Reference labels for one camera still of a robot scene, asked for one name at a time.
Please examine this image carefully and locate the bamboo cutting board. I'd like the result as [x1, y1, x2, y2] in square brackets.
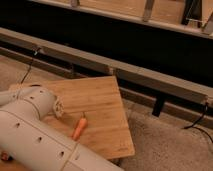
[0, 75, 136, 171]

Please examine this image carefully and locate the black cable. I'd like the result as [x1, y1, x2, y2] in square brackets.
[19, 47, 42, 84]
[182, 103, 213, 145]

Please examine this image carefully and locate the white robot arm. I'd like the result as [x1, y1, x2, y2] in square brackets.
[0, 86, 124, 171]

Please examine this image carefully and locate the red black small box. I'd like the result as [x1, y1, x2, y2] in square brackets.
[0, 152, 13, 162]

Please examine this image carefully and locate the black cable right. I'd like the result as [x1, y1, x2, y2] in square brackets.
[182, 103, 213, 145]

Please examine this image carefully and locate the orange toy carrot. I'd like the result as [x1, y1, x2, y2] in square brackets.
[72, 115, 88, 141]

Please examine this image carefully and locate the black cable left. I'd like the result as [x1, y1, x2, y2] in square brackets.
[19, 47, 42, 84]

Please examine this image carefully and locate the grey metal frame rail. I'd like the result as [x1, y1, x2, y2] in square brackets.
[0, 27, 213, 107]

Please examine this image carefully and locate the upper metal frame rail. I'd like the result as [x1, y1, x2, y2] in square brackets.
[30, 0, 213, 40]

